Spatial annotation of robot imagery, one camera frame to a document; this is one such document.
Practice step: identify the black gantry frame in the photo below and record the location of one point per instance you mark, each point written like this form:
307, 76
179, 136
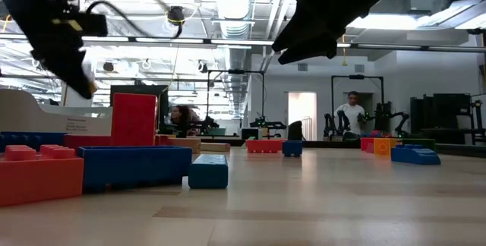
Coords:
357, 76
235, 71

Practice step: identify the blue eight-stud brick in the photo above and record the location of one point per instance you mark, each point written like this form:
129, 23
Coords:
133, 168
292, 149

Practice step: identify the black cabinet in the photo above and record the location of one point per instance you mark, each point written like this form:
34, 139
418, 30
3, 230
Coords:
448, 113

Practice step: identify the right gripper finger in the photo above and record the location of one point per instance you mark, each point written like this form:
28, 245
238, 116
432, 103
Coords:
311, 53
300, 39

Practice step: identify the small red cube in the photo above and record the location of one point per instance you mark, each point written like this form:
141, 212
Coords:
366, 145

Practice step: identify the natural wooden block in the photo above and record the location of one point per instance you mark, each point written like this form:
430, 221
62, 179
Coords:
215, 147

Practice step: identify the black background robot arm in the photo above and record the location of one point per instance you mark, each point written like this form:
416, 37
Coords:
391, 118
330, 124
267, 123

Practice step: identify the orange eight-stud brick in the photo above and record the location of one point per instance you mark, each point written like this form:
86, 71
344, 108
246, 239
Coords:
264, 146
38, 181

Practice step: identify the grey overhead rail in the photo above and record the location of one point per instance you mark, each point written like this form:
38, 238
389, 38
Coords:
243, 42

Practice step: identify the black chair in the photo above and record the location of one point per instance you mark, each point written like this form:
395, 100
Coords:
295, 130

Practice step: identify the person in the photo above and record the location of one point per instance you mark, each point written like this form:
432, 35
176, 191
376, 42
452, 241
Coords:
351, 113
181, 118

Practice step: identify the blue sloped stud brick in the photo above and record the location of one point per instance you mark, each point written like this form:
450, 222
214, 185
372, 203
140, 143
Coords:
415, 156

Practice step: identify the black overhead camera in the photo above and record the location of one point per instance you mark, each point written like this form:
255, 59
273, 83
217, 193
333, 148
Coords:
175, 15

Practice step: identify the small orange stud brick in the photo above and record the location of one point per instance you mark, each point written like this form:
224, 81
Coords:
384, 147

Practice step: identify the red rectangular block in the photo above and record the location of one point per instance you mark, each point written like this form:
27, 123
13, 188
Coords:
162, 140
133, 120
87, 141

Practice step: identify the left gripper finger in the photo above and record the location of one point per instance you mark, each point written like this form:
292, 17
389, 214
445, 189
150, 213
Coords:
72, 71

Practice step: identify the dark blue block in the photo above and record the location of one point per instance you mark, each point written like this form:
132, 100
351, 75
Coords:
32, 139

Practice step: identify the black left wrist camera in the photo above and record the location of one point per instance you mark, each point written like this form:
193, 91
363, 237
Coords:
96, 24

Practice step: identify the light blue wooden block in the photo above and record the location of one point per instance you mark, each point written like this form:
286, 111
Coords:
208, 174

